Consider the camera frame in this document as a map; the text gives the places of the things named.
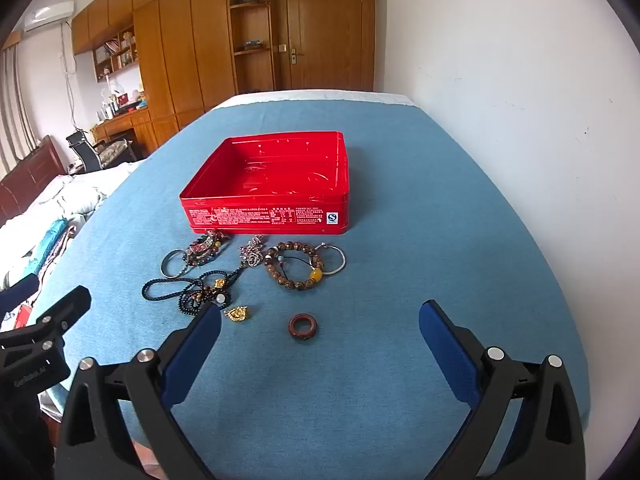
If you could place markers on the silver round bangle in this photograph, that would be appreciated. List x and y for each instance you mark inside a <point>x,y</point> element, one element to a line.
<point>163,266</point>

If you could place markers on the wooden desk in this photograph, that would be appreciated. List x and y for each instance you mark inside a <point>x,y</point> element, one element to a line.
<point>125,125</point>

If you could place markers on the white quilt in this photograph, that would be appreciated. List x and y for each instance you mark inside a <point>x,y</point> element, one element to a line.
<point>75,195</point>

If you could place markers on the red item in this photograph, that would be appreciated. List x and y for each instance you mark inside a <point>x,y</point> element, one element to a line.
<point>22,316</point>

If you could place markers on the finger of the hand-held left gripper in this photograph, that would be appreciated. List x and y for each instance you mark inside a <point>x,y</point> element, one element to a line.
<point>20,290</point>
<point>67,305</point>

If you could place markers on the black office chair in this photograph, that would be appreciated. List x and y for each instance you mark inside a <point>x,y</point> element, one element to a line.
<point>85,152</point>

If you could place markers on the wooden door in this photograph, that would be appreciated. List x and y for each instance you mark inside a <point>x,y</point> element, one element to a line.
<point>325,30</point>

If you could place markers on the wooden corner shelf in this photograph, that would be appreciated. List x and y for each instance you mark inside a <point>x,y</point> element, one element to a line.
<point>252,25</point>

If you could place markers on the white desk lamp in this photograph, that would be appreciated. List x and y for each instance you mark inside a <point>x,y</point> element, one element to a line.
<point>111,91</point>

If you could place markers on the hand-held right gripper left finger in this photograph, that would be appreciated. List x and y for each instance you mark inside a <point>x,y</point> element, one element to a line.
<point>192,352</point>

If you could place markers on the striped curtain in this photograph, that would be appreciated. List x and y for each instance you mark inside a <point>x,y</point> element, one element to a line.
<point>12,120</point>

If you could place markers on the row of books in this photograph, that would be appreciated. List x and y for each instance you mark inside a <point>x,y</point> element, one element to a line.
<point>114,47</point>

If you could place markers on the dark wooden headboard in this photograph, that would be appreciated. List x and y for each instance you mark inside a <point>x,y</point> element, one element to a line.
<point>30,175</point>

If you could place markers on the white air conditioner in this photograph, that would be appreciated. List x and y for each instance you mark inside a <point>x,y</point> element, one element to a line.
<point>50,16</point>

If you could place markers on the gold pendant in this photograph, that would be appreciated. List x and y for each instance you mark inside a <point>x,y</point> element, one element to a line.
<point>239,314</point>

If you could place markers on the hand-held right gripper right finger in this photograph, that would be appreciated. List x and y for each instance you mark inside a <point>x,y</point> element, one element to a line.
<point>445,345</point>

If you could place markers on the wooden wardrobe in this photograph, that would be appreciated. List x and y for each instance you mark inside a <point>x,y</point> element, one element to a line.
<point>175,50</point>

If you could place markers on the red tin box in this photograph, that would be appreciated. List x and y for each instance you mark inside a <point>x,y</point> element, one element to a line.
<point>280,170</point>

